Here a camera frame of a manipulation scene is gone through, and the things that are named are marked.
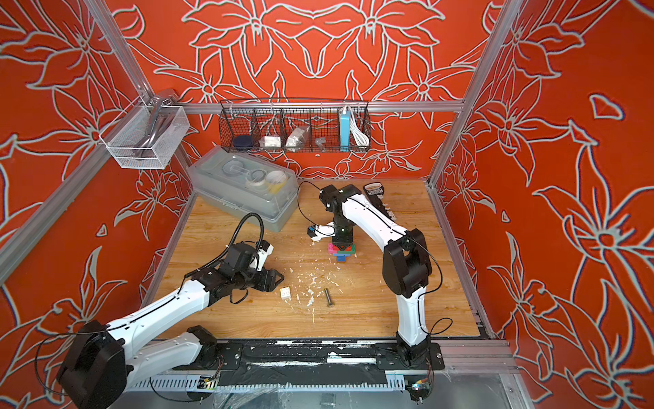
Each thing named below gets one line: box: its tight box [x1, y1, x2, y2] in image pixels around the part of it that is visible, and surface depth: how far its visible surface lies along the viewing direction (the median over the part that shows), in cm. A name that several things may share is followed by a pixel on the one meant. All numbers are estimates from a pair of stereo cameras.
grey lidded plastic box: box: [186, 145, 300, 233], surface depth 99 cm
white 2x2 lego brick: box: [280, 286, 292, 300], surface depth 86 cm
